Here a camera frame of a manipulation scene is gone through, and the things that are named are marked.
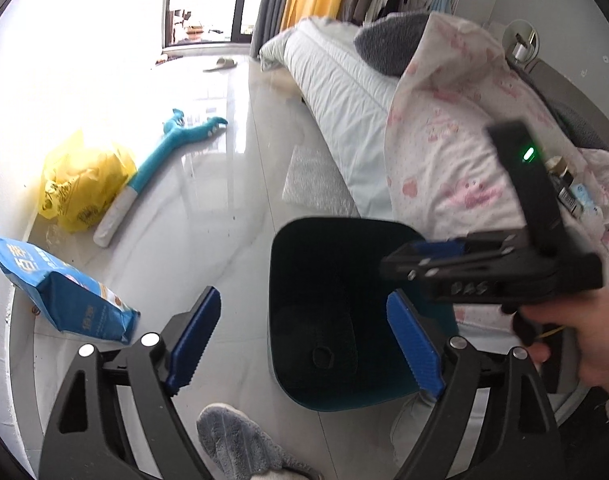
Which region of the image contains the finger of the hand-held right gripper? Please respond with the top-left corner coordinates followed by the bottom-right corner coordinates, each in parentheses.
top-left (381, 252), bottom-right (485, 283)
top-left (409, 230), bottom-right (528, 261)

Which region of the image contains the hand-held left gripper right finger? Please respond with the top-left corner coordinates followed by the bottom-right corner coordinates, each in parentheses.
top-left (386, 289), bottom-right (568, 480)

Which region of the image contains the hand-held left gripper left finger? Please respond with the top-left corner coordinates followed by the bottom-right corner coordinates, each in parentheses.
top-left (39, 286), bottom-right (222, 480)

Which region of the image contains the small bottle gold cap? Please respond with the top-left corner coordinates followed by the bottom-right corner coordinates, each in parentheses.
top-left (545, 156), bottom-right (573, 186)

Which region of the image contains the light blue packet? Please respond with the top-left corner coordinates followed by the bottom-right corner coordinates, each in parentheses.
top-left (569, 182), bottom-right (603, 218)

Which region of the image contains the dark teal trash bin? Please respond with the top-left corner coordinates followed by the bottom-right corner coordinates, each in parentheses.
top-left (268, 216), bottom-right (460, 412)

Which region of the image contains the person's right hand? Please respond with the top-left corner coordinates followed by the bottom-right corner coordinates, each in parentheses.
top-left (515, 286), bottom-right (609, 402)

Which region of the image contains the white cloth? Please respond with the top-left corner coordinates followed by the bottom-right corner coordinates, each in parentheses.
top-left (389, 392), bottom-right (438, 468)

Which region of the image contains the gray fuzzy slipper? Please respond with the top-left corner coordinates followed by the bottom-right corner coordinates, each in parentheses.
top-left (196, 402), bottom-right (320, 480)

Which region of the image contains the pink printed blanket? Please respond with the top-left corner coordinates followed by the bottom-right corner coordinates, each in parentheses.
top-left (385, 10), bottom-right (609, 341)

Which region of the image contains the blue printed packet bag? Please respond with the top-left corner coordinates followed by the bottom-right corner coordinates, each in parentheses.
top-left (0, 234), bottom-right (141, 346)

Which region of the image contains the white bed mattress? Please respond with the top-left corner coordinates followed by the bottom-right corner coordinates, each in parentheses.
top-left (258, 16), bottom-right (403, 221)

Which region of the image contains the blue dinosaur grabber toy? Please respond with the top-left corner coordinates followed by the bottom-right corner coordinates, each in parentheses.
top-left (93, 108), bottom-right (229, 248)

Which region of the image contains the yellow plastic bag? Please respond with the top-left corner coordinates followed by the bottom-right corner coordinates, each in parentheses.
top-left (38, 130), bottom-right (138, 233)

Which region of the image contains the dark gray fleece blanket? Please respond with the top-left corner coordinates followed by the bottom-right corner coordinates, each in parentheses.
top-left (355, 11), bottom-right (430, 78)

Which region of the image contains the gray curtain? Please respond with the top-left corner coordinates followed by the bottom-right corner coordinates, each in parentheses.
top-left (249, 0), bottom-right (298, 56)

